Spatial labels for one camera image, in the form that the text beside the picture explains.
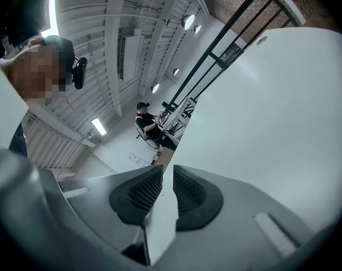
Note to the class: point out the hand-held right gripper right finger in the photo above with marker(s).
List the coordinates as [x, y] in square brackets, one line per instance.
[230, 222]

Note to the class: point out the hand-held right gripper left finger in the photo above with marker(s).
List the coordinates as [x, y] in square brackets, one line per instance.
[88, 207]

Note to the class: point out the white water dispenser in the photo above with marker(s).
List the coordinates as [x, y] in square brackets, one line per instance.
[136, 159]

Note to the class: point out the rectangular ceiling light panel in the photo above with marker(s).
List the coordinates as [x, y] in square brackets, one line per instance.
[98, 126]

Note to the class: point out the person's navy shirt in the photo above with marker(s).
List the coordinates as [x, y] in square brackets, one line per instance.
[18, 143]

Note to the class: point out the small white table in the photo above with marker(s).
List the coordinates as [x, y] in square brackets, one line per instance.
[178, 114]

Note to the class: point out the black pendant lamp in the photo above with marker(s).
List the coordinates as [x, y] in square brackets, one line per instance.
[187, 21]
[175, 71]
[155, 88]
[197, 29]

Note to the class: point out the person's head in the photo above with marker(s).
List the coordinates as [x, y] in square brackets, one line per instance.
[35, 72]

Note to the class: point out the long ceiling light strip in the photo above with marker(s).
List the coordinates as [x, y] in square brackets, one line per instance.
[52, 10]

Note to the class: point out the black metal railing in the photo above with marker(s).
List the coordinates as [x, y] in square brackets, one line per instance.
[238, 19]

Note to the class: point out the black head camera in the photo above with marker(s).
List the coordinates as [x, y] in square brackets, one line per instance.
[79, 72]

